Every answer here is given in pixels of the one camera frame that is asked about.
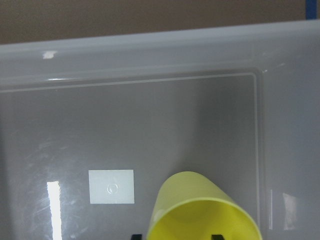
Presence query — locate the translucent plastic storage box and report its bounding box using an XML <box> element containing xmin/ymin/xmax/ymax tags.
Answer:
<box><xmin>0</xmin><ymin>20</ymin><xmax>320</xmax><ymax>240</ymax></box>

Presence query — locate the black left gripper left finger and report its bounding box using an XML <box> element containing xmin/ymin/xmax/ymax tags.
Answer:
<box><xmin>131</xmin><ymin>234</ymin><xmax>142</xmax><ymax>240</ymax></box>

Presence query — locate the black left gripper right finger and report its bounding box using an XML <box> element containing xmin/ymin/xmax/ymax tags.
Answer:
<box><xmin>211</xmin><ymin>234</ymin><xmax>223</xmax><ymax>240</ymax></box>

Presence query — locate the yellow plastic cup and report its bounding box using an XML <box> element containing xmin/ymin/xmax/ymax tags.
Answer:
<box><xmin>146</xmin><ymin>171</ymin><xmax>263</xmax><ymax>240</ymax></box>

